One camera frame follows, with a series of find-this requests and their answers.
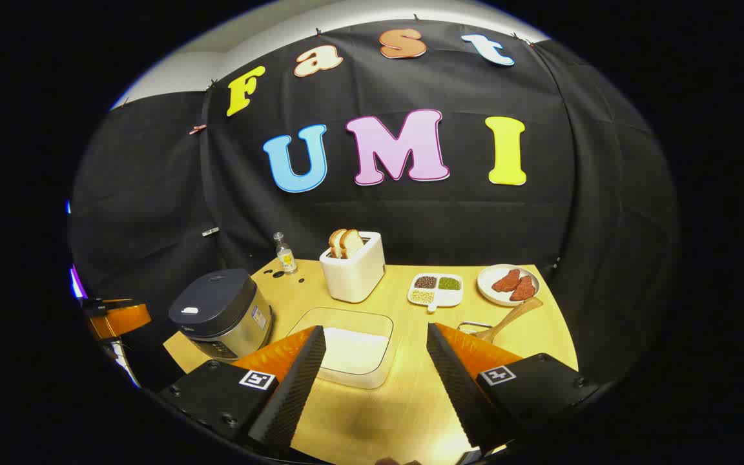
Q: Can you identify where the clear box of rice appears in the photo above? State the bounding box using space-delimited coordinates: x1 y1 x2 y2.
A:
287 307 395 389

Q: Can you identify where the wooden spoon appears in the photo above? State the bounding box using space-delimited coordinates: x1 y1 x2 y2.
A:
475 297 544 343

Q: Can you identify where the small glass bottle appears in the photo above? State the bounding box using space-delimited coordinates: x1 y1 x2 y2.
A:
273 232 298 274

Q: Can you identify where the black backdrop cloth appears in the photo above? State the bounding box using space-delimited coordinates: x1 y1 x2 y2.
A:
68 19 679 388

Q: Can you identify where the white toaster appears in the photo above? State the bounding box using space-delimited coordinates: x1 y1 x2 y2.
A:
319 231 386 304

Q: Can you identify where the white round plate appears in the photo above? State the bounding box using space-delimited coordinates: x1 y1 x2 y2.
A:
477 264 541 307

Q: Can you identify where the silver black rice cooker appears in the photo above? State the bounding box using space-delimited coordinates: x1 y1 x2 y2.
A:
169 269 274 360

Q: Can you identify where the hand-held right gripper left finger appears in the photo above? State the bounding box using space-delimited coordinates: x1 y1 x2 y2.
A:
158 325 327 456

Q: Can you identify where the white divided bean dish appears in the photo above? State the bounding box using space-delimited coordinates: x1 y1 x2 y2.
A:
408 272 464 313

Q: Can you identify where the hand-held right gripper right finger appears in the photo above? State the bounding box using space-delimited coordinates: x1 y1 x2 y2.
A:
426 322 600 456

